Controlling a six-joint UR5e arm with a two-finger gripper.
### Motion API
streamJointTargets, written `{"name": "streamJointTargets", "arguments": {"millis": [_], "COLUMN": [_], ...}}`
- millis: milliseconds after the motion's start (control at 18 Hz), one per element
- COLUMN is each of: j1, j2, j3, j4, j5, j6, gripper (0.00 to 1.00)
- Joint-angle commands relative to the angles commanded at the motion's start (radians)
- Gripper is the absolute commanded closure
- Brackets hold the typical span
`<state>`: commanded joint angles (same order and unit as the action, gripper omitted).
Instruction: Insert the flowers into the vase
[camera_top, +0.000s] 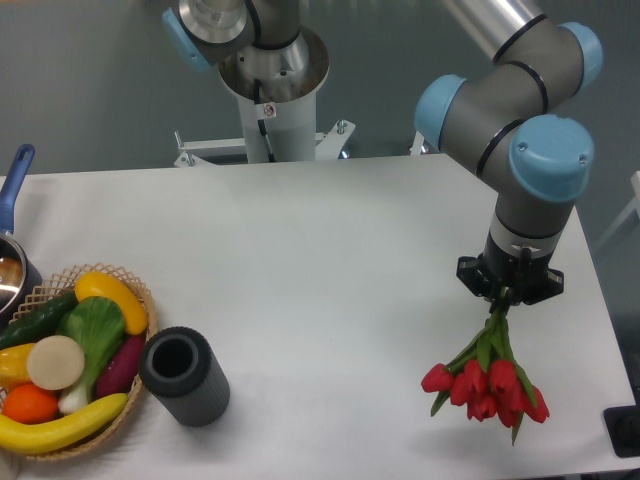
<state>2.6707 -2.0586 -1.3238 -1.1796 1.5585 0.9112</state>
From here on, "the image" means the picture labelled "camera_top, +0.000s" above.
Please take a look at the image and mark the black device at edge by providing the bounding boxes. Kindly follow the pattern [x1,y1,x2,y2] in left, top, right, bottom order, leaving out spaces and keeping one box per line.
[603,405,639,458]

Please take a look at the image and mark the orange fruit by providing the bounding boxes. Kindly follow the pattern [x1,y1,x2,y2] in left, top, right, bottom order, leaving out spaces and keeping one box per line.
[2,383,58,424]

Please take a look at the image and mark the green cucumber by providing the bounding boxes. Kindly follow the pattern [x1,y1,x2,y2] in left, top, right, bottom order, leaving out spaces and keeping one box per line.
[1,292,78,349]

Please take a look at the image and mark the yellow banana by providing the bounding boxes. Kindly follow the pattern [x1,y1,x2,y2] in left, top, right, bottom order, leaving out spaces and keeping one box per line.
[1,393,128,455]

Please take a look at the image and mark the green bok choy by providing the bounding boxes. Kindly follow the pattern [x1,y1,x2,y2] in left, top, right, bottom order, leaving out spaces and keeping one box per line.
[57,297,125,415]

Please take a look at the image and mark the purple sweet potato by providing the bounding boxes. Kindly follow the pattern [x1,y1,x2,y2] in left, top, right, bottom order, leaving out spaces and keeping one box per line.
[95,336,145,399]

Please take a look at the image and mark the yellow bell pepper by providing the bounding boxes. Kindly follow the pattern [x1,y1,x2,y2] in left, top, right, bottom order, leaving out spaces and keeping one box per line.
[0,343,35,391]

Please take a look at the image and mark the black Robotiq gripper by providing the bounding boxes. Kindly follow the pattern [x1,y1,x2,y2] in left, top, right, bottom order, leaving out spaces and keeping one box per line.
[457,234,564,305]

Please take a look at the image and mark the red tulip bouquet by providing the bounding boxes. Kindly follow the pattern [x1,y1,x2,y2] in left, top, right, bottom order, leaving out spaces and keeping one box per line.
[421,288,550,441]

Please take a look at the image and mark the yellow squash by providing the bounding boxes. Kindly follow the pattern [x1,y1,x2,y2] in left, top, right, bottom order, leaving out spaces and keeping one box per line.
[74,271,148,335]

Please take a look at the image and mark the blue handled saucepan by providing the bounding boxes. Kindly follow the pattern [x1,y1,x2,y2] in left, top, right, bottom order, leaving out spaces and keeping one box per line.
[1,144,42,330]

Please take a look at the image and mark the woven wicker basket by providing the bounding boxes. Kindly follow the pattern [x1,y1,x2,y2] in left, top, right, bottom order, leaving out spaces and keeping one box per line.
[0,262,160,462]

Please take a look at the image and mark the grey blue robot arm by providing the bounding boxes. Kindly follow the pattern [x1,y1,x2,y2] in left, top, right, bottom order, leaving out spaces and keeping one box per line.
[162,1,603,308]

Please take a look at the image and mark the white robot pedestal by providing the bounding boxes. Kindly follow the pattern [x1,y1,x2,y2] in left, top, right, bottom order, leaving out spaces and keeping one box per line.
[174,26,356,167]

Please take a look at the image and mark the white frame at right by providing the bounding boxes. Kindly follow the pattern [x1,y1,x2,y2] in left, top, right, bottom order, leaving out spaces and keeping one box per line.
[594,171,639,254]

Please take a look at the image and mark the beige round disc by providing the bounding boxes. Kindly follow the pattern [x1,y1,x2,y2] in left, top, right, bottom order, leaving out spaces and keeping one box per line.
[26,335,85,391]

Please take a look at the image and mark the black pedestal cable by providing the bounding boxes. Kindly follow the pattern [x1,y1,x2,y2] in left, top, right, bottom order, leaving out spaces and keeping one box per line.
[252,78,277,163]

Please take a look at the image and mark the dark grey ribbed vase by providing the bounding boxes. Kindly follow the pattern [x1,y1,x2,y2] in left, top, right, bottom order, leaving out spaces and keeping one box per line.
[139,326,231,427]

